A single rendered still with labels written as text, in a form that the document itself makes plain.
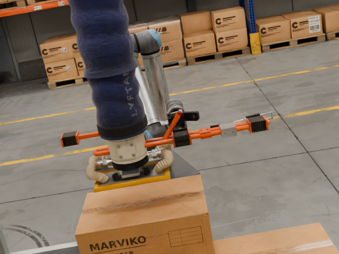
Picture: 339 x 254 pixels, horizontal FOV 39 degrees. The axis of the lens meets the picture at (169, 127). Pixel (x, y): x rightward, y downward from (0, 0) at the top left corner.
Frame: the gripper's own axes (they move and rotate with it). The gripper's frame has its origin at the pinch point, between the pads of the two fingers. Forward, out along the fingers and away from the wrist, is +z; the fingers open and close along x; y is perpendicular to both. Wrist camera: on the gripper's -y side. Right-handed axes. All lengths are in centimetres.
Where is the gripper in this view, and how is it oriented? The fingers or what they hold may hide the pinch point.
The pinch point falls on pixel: (184, 126)
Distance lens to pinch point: 233.2
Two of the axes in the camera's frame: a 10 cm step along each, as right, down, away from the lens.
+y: -9.8, 1.8, 0.0
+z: 0.6, 3.2, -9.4
